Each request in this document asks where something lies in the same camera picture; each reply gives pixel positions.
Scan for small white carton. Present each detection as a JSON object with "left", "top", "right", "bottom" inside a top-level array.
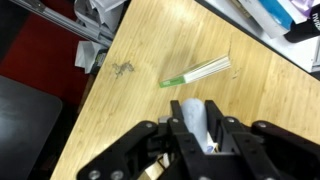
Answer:
[{"left": 74, "top": 39, "right": 109, "bottom": 76}]

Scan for white blue box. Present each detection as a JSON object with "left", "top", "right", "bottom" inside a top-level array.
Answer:
[{"left": 238, "top": 0, "right": 301, "bottom": 39}]

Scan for black chair seat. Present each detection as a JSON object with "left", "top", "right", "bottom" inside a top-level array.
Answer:
[{"left": 0, "top": 74, "right": 64, "bottom": 180}]

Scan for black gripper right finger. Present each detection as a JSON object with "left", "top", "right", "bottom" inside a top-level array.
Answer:
[{"left": 203, "top": 99, "right": 320, "bottom": 180}]

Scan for white crumpled papers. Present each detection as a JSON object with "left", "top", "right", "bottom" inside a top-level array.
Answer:
[{"left": 73, "top": 0, "right": 129, "bottom": 34}]

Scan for small board book with rainbow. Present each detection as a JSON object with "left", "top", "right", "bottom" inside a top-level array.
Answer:
[{"left": 158, "top": 54, "right": 233, "bottom": 89}]

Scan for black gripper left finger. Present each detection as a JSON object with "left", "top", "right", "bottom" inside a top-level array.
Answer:
[{"left": 76, "top": 99, "right": 214, "bottom": 180}]

